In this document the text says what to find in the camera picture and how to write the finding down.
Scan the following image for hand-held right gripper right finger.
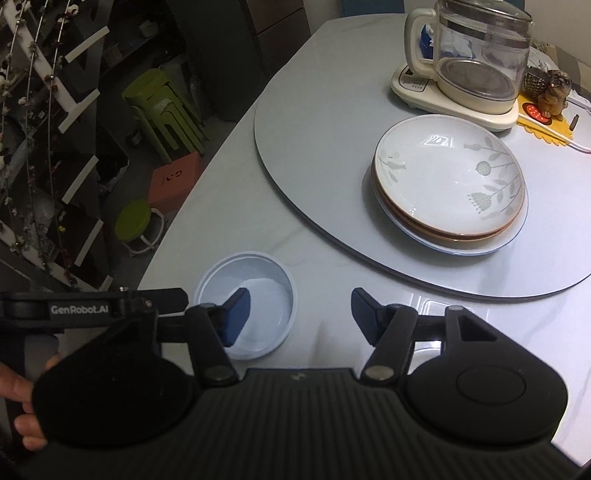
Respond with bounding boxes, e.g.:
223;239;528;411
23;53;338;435
350;287;509;383

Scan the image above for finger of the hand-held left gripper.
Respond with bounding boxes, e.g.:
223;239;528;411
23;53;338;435
154;287;190;309

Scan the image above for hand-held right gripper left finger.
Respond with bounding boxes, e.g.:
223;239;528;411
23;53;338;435
99;287;253;388

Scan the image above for white bowl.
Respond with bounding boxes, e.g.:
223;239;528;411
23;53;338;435
192;250;298;361

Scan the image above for small floral plate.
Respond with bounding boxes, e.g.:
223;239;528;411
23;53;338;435
371;164;526;243

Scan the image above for large floral plate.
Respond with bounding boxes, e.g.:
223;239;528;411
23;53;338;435
372;115;526;237

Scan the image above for person's left hand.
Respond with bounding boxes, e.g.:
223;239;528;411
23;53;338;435
0;353;61;452

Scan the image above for round green stool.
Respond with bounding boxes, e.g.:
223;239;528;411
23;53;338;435
114;198;166;256

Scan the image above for orange box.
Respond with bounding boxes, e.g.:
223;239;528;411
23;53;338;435
147;152;206;216

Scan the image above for artificial flower branches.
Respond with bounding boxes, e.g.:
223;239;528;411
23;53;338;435
0;0;88;288

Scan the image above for stack of green stools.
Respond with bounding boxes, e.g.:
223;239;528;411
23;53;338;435
121;68;209;163

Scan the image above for grey round turntable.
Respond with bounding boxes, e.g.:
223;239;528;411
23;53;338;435
253;28;591;304

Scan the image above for storage shelf rack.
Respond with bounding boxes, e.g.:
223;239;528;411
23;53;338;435
0;0;116;292

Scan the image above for cream kettle base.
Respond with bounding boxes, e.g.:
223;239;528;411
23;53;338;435
391;65;532;133

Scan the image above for yellow sunflower mat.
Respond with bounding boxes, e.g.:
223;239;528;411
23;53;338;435
516;90;579;147

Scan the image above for blue box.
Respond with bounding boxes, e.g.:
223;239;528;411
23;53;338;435
417;25;437;61

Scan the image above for glass electric kettle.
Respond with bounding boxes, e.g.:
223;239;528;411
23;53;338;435
404;0;533;103

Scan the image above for brown dog figurine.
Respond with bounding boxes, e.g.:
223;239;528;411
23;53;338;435
522;65;574;126

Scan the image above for bronze refrigerator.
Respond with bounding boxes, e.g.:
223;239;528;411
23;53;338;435
245;0;311;49

